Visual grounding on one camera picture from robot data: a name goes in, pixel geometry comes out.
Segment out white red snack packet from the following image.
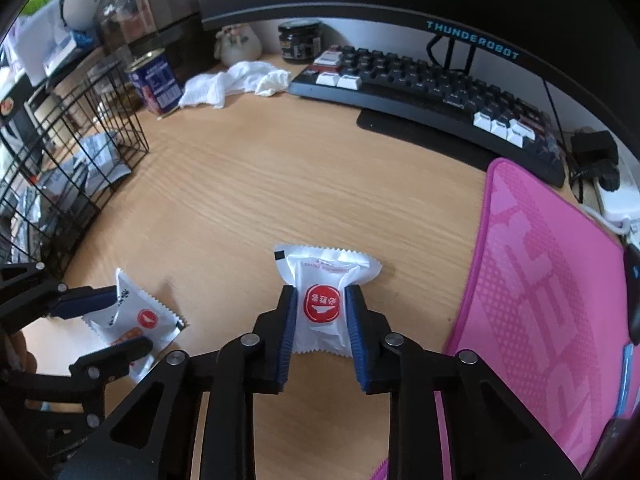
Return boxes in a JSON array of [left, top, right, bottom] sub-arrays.
[[82, 267, 187, 383], [273, 243, 383, 358]]

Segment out large white black packet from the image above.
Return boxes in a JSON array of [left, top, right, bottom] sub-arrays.
[[75, 132, 132, 193]]

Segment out black wire basket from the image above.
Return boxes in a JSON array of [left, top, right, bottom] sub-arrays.
[[0, 57, 151, 281]]

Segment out black keyboard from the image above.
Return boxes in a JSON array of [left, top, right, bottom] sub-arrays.
[[288, 45, 568, 188]]

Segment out white rounded object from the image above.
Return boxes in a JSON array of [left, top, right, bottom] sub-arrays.
[[60, 0, 101, 28]]

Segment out white power strip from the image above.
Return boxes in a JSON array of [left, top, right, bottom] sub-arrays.
[[595, 162, 640, 233]]

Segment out white cloth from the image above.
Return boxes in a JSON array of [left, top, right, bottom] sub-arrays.
[[178, 60, 292, 110]]

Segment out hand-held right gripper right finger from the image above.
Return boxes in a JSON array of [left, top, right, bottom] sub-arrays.
[[345, 284, 583, 480]]

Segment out white blue boxes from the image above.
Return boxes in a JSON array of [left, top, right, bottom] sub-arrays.
[[10, 10, 96, 86]]

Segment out black power adapter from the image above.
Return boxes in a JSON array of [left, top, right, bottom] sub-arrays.
[[570, 130, 621, 191]]

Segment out blue tin can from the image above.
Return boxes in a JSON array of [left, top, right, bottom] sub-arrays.
[[124, 49, 182, 116]]

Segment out beige figurine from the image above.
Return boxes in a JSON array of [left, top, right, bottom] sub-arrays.
[[214, 24, 263, 67]]

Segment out dark glass jar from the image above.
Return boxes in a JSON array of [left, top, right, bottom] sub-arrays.
[[277, 19, 323, 65]]

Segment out pink mouse mat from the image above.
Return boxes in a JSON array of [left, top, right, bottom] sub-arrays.
[[370, 157, 640, 480]]

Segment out person's left hand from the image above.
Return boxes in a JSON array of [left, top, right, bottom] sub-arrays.
[[0, 331, 38, 376]]

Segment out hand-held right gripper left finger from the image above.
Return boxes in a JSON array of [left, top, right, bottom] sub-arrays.
[[60, 284, 296, 480]]

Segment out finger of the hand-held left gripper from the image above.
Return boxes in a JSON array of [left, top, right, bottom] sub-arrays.
[[0, 336, 154, 461], [0, 261, 120, 326]]

